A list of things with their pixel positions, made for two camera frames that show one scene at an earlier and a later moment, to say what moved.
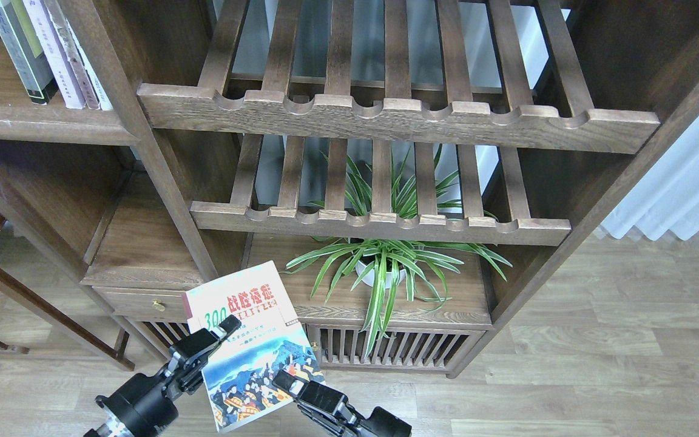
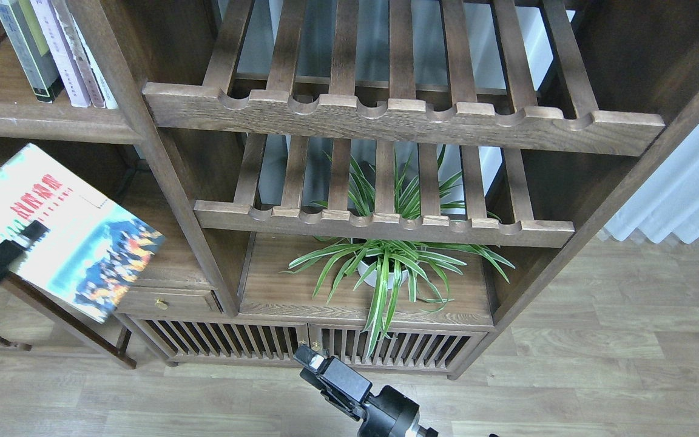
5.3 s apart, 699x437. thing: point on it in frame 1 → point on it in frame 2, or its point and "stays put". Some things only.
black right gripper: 330,409 → 386,413
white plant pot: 368,275 stays put
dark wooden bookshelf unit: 413,165 stays put
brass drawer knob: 158,304 stays put
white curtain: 693,189 stays put
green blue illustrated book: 240,376 → 94,249
